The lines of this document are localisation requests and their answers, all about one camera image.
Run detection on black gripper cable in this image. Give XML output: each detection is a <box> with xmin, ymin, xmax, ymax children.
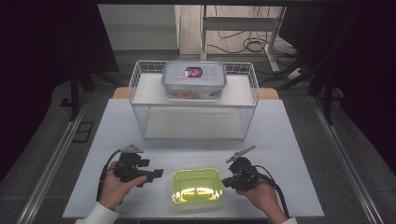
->
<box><xmin>95</xmin><ymin>148</ymin><xmax>123</xmax><ymax>203</ymax></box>
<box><xmin>253</xmin><ymin>164</ymin><xmax>291</xmax><ymax>219</ymax></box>

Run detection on white power strip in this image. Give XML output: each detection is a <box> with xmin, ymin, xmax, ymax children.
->
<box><xmin>285</xmin><ymin>66</ymin><xmax>304</xmax><ymax>82</ymax></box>

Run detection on white desk frame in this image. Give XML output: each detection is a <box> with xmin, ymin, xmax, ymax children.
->
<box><xmin>200</xmin><ymin>4</ymin><xmax>288</xmax><ymax>73</ymax></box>

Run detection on black stand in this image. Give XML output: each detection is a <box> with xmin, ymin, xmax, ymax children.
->
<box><xmin>258</xmin><ymin>12</ymin><xmax>359</xmax><ymax>126</ymax></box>
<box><xmin>59</xmin><ymin>69</ymin><xmax>122</xmax><ymax>123</ymax></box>

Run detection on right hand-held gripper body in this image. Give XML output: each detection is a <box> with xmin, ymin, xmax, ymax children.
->
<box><xmin>225</xmin><ymin>145</ymin><xmax>260</xmax><ymax>191</ymax></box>

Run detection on clear container with blue-rimmed lid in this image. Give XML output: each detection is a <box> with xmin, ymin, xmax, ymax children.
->
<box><xmin>161</xmin><ymin>61</ymin><xmax>228</xmax><ymax>102</ymax></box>

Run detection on yellow-green plastic container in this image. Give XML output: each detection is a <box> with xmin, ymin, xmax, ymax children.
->
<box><xmin>171</xmin><ymin>167</ymin><xmax>224</xmax><ymax>205</ymax></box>

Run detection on person's right hand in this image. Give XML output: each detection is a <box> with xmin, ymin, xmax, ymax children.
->
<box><xmin>235</xmin><ymin>179</ymin><xmax>286</xmax><ymax>222</ymax></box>

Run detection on white wire rack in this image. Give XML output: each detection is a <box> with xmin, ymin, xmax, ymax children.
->
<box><xmin>128</xmin><ymin>60</ymin><xmax>261</xmax><ymax>142</ymax></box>

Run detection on metal floor rail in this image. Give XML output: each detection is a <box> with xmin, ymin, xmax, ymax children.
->
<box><xmin>15</xmin><ymin>92</ymin><xmax>92</xmax><ymax>224</ymax></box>
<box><xmin>308</xmin><ymin>95</ymin><xmax>385</xmax><ymax>224</ymax></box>

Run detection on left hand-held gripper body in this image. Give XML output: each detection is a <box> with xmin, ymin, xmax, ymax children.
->
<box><xmin>112</xmin><ymin>144</ymin><xmax>151</xmax><ymax>184</ymax></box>

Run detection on wooden table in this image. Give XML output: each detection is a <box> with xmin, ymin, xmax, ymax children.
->
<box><xmin>111</xmin><ymin>86</ymin><xmax>280</xmax><ymax>101</ymax></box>

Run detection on person's left hand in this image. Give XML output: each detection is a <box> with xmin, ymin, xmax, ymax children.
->
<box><xmin>98</xmin><ymin>161</ymin><xmax>148</xmax><ymax>211</ymax></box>

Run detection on black floor cables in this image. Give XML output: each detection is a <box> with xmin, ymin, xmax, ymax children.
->
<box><xmin>206</xmin><ymin>5</ymin><xmax>298</xmax><ymax>59</ymax></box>

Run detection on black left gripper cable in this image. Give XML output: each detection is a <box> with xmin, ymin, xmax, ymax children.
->
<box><xmin>95</xmin><ymin>148</ymin><xmax>123</xmax><ymax>203</ymax></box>

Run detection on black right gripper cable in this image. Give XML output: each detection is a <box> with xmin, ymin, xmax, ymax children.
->
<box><xmin>253</xmin><ymin>164</ymin><xmax>291</xmax><ymax>219</ymax></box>

